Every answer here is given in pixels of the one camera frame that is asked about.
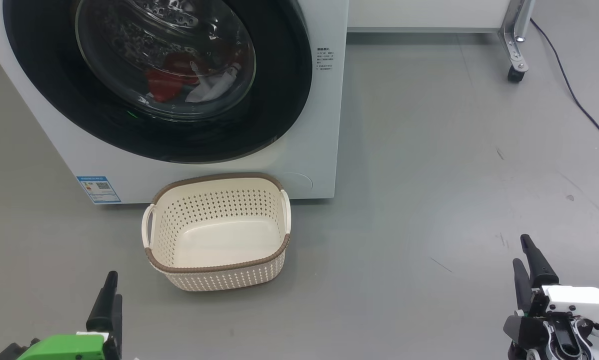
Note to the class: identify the black round glass washer door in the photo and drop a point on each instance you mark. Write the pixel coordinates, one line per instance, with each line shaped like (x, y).
(39, 75)

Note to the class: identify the metal table leg with caster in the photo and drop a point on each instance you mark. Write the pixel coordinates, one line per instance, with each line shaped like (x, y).
(515, 40)

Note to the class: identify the cream perforated basket brown rim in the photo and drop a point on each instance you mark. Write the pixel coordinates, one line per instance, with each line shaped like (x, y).
(219, 240)

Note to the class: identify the stainless steel washing machine drum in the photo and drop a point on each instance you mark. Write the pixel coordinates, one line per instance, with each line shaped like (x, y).
(144, 30)

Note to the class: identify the red garment with white trim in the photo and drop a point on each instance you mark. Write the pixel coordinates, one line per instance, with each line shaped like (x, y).
(209, 87)

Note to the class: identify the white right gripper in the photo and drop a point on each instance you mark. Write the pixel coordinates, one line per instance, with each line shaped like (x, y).
(579, 302)

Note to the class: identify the white table panel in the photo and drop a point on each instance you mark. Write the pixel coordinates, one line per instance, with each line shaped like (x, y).
(429, 12)

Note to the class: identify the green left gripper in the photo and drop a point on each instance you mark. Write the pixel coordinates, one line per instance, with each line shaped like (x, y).
(64, 347)

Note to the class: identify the round white filter cover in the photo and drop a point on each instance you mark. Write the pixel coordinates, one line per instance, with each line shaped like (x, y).
(295, 182)

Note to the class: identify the plain red garment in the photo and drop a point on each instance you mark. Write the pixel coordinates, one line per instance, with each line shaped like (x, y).
(164, 85)

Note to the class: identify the white front-load washing machine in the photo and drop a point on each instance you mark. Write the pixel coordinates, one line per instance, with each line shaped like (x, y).
(304, 150)

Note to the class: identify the blue energy label sticker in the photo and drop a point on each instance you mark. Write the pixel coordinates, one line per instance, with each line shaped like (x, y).
(99, 189)

